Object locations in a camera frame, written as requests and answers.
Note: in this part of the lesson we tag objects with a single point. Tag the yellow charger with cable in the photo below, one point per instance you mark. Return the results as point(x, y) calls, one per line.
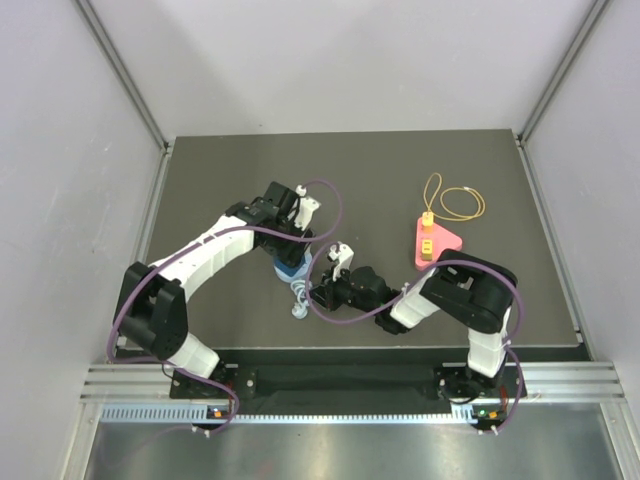
point(426, 222)

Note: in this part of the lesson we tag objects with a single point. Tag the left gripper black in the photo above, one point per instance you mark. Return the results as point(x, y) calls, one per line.
point(290, 254)

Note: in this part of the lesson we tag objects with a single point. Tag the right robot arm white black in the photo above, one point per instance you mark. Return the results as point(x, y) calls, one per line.
point(478, 294)

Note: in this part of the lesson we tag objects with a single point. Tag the yellow two-port USB charger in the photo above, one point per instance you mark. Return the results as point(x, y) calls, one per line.
point(426, 250)

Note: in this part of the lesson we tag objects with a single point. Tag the blue cube plug adapter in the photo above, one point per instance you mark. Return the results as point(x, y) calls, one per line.
point(286, 273)

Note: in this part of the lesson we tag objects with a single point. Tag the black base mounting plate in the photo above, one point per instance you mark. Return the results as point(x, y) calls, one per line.
point(339, 381)

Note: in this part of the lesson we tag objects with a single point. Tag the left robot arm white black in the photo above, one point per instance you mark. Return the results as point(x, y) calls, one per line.
point(152, 305)

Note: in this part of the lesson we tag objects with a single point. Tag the slotted cable duct rail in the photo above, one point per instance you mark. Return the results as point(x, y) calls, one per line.
point(207, 414)

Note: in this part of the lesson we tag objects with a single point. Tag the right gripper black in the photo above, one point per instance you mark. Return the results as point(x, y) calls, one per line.
point(326, 291)

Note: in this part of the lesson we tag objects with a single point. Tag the pink triangular power strip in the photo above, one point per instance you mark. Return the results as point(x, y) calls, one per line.
point(438, 238)

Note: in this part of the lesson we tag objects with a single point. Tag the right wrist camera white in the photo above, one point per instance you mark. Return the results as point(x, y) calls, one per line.
point(340, 255)

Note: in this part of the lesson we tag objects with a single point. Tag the light blue round power strip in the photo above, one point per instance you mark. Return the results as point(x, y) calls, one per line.
point(298, 286)

